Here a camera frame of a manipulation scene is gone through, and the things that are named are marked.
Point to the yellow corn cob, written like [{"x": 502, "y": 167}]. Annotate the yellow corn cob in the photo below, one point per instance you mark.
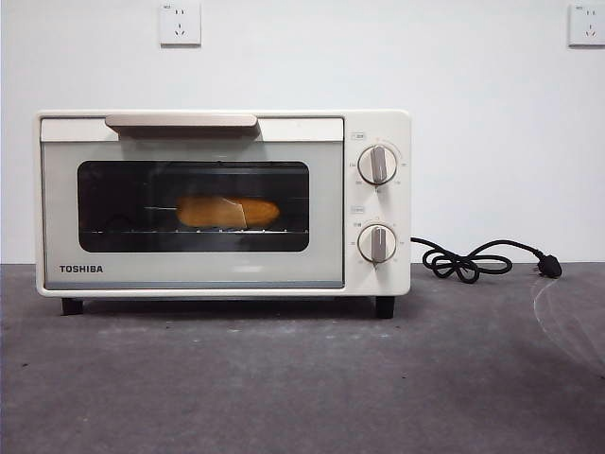
[{"x": 208, "y": 213}]

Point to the cream oven timer knob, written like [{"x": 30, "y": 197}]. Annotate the cream oven timer knob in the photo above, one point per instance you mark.
[{"x": 377, "y": 243}]

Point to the cream oven temperature knob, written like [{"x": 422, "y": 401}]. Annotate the cream oven temperature knob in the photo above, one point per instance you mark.
[{"x": 377, "y": 164}]

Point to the cream Toshiba toaster oven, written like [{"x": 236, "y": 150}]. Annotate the cream Toshiba toaster oven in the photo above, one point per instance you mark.
[{"x": 402, "y": 213}]

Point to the white wall socket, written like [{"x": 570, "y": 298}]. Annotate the white wall socket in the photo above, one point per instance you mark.
[
  {"x": 588, "y": 23},
  {"x": 180, "y": 23}
]

